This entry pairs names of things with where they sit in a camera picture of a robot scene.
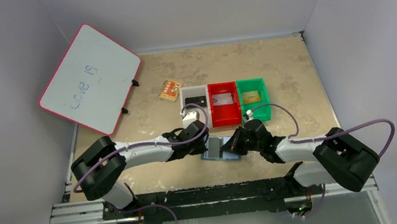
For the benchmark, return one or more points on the orange spiral notebook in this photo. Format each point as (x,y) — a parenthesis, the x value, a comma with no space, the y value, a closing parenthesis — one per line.
(170,90)

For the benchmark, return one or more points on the red plastic bin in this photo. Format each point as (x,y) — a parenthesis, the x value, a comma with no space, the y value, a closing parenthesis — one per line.
(226,114)

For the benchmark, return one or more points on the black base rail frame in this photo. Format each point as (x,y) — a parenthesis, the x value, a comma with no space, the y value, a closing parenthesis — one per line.
(273,195)

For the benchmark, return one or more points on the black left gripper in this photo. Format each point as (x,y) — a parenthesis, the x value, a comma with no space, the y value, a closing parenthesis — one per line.
(200,149)

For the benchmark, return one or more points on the white plastic bin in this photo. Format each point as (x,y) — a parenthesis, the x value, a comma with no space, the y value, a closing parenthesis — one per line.
(186,92)

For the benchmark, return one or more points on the green plastic bin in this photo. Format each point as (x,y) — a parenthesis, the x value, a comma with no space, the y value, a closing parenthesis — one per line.
(263,113)

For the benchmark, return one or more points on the blue card holder wallet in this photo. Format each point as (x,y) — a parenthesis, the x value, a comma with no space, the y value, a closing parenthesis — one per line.
(225,156)

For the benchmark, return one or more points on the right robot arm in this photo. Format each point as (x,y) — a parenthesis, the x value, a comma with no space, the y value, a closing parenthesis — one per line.
(335,158)

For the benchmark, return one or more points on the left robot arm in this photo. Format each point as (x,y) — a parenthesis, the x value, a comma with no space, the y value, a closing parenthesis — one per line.
(98,169)

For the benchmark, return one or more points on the gold card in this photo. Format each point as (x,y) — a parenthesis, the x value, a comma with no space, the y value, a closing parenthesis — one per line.
(250,97)

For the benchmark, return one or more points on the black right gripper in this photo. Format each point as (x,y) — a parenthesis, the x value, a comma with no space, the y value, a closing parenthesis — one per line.
(239,140)

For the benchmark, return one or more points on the black card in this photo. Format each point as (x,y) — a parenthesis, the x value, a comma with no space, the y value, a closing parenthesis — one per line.
(197,100)

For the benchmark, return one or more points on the black whiteboard clip upper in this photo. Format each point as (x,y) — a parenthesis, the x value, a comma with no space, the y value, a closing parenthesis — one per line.
(135,83)

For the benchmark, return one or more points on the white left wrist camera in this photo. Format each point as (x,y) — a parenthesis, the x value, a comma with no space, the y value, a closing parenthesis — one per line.
(189,118)

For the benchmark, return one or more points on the white patterned card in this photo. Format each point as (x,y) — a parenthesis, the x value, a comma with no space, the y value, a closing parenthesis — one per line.
(222,99)

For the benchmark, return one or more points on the pink-framed whiteboard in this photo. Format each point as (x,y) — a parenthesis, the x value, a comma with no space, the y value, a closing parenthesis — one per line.
(91,84)

